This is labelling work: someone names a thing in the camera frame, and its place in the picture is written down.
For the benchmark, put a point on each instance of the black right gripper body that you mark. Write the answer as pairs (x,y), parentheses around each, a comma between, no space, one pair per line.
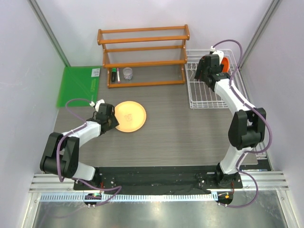
(204,73)

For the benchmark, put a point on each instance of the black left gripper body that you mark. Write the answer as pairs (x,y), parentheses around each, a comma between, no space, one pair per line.
(112,121)

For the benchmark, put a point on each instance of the cream yellow plate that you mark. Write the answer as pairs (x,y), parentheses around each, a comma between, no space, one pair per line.
(130,115)

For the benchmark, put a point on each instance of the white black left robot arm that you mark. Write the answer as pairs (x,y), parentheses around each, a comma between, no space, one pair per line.
(61,153)

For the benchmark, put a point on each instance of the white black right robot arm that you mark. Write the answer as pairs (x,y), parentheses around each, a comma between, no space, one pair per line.
(247,128)

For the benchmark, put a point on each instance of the orange plastic plate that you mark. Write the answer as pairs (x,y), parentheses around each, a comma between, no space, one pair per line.
(225,65)

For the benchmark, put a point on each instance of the green plastic mat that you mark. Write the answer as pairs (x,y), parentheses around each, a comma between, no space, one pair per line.
(81,83)

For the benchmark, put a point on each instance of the black green marker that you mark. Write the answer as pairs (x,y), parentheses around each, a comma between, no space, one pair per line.
(113,74)

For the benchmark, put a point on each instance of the pink white marker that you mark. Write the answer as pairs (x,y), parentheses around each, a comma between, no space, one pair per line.
(118,75)

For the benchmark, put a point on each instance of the clear plastic cup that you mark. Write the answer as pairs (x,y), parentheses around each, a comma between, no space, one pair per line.
(127,73)

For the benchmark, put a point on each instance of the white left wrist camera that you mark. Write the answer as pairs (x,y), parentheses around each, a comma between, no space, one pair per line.
(97,104)

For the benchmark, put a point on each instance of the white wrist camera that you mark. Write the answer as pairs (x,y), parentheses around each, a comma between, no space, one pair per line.
(220,53)
(97,104)

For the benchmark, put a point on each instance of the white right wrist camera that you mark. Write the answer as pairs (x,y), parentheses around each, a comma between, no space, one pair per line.
(220,53)

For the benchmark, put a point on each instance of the white wire dish rack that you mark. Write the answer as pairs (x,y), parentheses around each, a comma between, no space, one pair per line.
(200,95)

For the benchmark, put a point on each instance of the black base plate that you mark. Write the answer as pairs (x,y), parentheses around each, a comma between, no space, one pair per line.
(166,180)

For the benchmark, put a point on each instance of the aluminium front rail frame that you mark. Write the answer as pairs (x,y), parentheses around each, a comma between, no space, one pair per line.
(53,191)

